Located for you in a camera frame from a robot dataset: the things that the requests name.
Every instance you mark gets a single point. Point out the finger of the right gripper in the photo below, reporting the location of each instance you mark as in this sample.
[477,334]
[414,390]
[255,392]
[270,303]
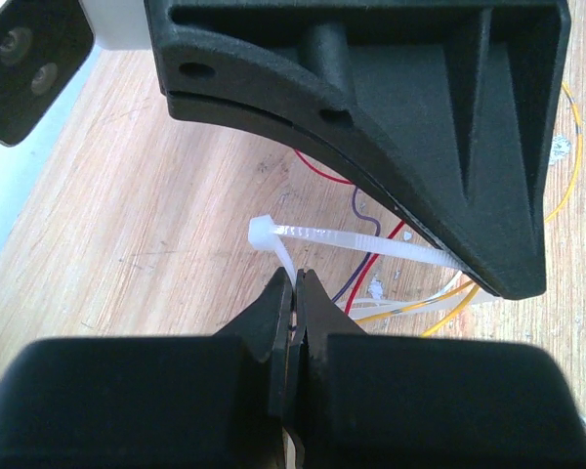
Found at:
[442,111]

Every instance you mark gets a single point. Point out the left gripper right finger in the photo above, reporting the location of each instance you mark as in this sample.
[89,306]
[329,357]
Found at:
[380,401]

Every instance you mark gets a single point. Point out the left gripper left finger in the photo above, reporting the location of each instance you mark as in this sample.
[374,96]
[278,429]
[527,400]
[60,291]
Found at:
[205,401]

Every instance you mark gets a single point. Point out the white zip tie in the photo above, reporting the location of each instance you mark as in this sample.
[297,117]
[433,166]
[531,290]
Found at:
[265,235]

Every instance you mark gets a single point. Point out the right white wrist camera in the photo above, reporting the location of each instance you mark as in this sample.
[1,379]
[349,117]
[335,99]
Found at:
[44,43]

